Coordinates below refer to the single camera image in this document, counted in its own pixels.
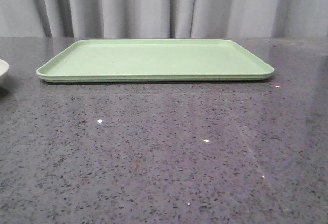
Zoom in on cream speckled round plate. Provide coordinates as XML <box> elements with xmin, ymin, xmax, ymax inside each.
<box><xmin>0</xmin><ymin>59</ymin><xmax>10</xmax><ymax>86</ymax></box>

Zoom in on light green plastic tray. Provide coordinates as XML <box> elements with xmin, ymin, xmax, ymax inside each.
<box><xmin>36</xmin><ymin>39</ymin><xmax>274</xmax><ymax>83</ymax></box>

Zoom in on grey pleated curtain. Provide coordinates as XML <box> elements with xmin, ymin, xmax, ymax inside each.
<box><xmin>1</xmin><ymin>0</ymin><xmax>327</xmax><ymax>38</ymax></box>

